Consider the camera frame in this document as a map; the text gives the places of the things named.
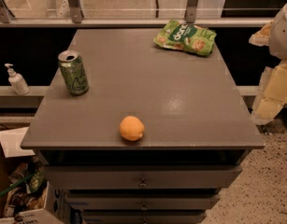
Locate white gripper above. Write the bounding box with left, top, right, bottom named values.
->
left=249, top=3, right=287, bottom=125

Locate orange fruit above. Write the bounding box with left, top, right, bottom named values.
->
left=119, top=116, right=145, bottom=141

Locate grey drawer cabinet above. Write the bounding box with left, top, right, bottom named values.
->
left=22, top=29, right=264, bottom=224

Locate green snack bag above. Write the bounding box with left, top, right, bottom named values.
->
left=153, top=21, right=217, bottom=56

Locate green soda can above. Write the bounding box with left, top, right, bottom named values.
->
left=58, top=50, right=89, bottom=95

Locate white pump dispenser bottle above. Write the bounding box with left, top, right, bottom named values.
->
left=5, top=63, right=30, bottom=95

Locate white carton box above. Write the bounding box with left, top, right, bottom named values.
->
left=0, top=183, right=87, bottom=224

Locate metal glass railing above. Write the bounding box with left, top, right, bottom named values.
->
left=0, top=0, right=287, bottom=28

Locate cardboard box with trash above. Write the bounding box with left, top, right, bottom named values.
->
left=0, top=128, right=47, bottom=218

